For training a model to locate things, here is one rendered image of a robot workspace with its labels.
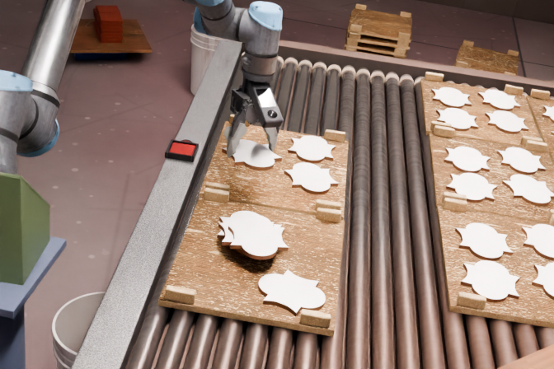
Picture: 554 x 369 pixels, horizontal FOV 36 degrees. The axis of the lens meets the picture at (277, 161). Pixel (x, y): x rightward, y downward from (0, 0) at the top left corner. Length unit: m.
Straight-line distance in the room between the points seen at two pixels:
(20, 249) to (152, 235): 0.30
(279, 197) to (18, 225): 0.65
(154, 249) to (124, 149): 2.31
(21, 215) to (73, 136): 2.54
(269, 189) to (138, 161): 2.03
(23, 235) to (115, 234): 1.78
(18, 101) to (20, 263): 0.33
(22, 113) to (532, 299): 1.15
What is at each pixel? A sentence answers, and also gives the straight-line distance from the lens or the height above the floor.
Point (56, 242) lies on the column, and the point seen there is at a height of 0.87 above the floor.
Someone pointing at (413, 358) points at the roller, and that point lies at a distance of 1.70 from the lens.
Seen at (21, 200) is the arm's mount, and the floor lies 1.08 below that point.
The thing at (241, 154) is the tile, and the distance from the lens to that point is 1.98.
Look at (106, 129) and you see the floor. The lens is 4.35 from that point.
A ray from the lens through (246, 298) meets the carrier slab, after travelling 1.73.
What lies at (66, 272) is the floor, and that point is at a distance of 3.34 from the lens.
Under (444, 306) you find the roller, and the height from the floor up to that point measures 0.91.
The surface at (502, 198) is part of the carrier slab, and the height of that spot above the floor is 0.94.
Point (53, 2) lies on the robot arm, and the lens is 2.04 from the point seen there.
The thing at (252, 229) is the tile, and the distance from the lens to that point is 1.84.
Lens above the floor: 2.00
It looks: 28 degrees down
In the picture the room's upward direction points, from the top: 8 degrees clockwise
